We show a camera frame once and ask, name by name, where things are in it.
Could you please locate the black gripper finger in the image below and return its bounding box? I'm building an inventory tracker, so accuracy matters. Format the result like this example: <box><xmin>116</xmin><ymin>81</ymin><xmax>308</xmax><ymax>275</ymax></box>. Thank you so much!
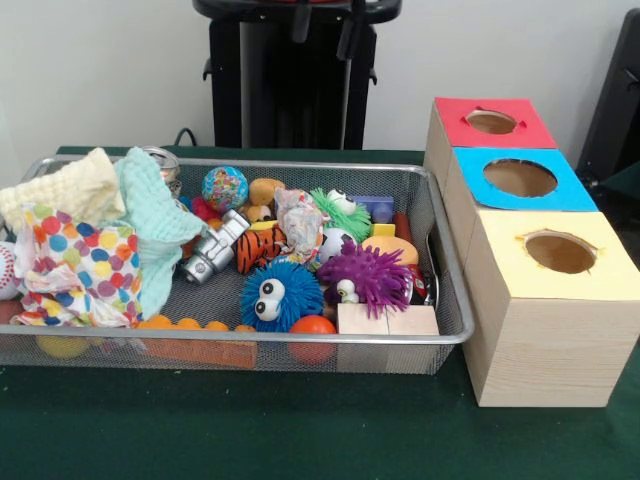
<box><xmin>337</xmin><ymin>0</ymin><xmax>368</xmax><ymax>61</ymax></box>
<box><xmin>292</xmin><ymin>0</ymin><xmax>311</xmax><ymax>45</ymax></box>

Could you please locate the shallow mesh bin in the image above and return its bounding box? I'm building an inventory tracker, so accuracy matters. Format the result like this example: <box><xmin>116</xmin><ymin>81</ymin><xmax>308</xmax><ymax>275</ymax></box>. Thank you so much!
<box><xmin>0</xmin><ymin>153</ymin><xmax>476</xmax><ymax>375</ymax></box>

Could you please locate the wooden box with three holes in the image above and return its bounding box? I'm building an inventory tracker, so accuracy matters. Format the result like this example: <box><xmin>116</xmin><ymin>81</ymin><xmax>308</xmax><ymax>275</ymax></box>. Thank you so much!
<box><xmin>423</xmin><ymin>96</ymin><xmax>640</xmax><ymax>409</ymax></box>

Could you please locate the globe print ball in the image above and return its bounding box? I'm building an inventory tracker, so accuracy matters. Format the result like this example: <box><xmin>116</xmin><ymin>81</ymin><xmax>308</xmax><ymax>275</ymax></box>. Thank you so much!
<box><xmin>201</xmin><ymin>167</ymin><xmax>250</xmax><ymax>214</ymax></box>

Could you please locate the green spiky ball with eyes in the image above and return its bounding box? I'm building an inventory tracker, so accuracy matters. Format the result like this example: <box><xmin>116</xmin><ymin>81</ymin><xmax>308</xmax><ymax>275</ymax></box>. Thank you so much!
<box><xmin>309</xmin><ymin>187</ymin><xmax>374</xmax><ymax>241</ymax></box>

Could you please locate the small soccer ball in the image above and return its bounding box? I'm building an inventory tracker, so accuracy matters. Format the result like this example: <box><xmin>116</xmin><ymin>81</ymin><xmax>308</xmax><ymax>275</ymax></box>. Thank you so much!
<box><xmin>319</xmin><ymin>227</ymin><xmax>357</xmax><ymax>264</ymax></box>

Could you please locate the purple spiky ball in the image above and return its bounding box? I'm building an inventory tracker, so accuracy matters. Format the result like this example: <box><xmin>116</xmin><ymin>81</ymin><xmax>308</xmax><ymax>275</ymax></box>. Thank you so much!
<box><xmin>317</xmin><ymin>239</ymin><xmax>416</xmax><ymax>319</ymax></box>

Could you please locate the mint green cloth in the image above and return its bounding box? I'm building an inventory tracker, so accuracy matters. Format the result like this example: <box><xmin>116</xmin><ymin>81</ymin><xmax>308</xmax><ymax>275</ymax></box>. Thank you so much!
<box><xmin>113</xmin><ymin>147</ymin><xmax>204</xmax><ymax>321</ymax></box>

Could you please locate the black upright stand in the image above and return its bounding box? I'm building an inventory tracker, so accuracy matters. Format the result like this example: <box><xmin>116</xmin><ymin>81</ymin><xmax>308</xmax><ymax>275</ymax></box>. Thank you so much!
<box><xmin>574</xmin><ymin>7</ymin><xmax>640</xmax><ymax>176</ymax></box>

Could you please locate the blue spiky ball with eyes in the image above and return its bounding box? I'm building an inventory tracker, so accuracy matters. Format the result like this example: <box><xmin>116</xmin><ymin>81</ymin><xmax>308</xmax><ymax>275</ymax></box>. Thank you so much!
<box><xmin>239</xmin><ymin>259</ymin><xmax>325</xmax><ymax>334</ymax></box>

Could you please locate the smooth orange ball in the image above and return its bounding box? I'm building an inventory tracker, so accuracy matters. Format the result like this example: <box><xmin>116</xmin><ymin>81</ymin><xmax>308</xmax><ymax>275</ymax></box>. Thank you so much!
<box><xmin>288</xmin><ymin>315</ymin><xmax>337</xmax><ymax>365</ymax></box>

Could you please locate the green covered side table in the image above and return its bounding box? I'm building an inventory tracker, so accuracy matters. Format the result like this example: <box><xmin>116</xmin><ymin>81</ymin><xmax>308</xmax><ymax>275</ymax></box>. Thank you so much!
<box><xmin>592</xmin><ymin>160</ymin><xmax>640</xmax><ymax>211</ymax></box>

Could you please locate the colourful dotted cloth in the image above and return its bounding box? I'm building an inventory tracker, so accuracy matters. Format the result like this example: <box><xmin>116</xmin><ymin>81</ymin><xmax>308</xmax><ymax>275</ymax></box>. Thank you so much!
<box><xmin>12</xmin><ymin>202</ymin><xmax>144</xmax><ymax>329</ymax></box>

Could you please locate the white baseball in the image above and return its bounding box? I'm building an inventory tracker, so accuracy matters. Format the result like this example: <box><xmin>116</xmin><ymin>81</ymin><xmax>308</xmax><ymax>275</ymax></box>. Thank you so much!
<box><xmin>0</xmin><ymin>242</ymin><xmax>17</xmax><ymax>301</ymax></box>

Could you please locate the dark green table cloth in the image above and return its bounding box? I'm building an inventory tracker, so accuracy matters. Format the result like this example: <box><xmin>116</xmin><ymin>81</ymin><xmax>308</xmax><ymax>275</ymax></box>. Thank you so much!
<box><xmin>0</xmin><ymin>144</ymin><xmax>640</xmax><ymax>480</ymax></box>

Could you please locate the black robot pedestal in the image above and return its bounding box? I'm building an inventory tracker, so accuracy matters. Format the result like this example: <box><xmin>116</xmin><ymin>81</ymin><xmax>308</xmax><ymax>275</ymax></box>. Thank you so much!
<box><xmin>192</xmin><ymin>0</ymin><xmax>404</xmax><ymax>150</ymax></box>

